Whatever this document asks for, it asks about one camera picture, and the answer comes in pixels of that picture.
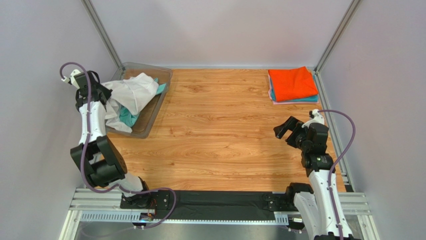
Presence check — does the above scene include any folded teal t shirt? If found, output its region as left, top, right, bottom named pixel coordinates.
left=269, top=73, right=319, bottom=103

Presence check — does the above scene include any aluminium corner post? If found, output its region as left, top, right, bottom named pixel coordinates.
left=314, top=0, right=363, bottom=73
left=81, top=0, right=122, bottom=68

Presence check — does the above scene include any clear plastic bin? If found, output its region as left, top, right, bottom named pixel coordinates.
left=106, top=62, right=173, bottom=139

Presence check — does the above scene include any mint green t shirt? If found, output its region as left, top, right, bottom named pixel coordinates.
left=117, top=74, right=166, bottom=128

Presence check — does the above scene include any white t shirt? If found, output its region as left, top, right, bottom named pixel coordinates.
left=102, top=73, right=166, bottom=133

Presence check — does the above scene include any left aluminium corner post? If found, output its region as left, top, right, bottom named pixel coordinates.
left=81, top=0, right=122, bottom=68

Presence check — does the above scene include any right aluminium corner post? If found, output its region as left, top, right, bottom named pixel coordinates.
left=314, top=0, right=363, bottom=73

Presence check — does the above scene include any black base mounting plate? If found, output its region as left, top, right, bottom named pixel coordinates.
left=120, top=189, right=297, bottom=221

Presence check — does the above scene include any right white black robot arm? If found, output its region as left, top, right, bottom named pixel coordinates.
left=273, top=113, right=355, bottom=240

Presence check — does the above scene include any folded orange t shirt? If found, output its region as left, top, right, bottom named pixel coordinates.
left=267, top=66, right=319, bottom=103

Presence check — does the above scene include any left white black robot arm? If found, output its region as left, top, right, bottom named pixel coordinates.
left=69, top=69, right=156, bottom=209

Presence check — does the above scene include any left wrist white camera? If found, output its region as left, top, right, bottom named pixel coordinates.
left=61, top=69, right=82, bottom=89

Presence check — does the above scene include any aluminium frame rail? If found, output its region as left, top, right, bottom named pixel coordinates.
left=58, top=187, right=380, bottom=240

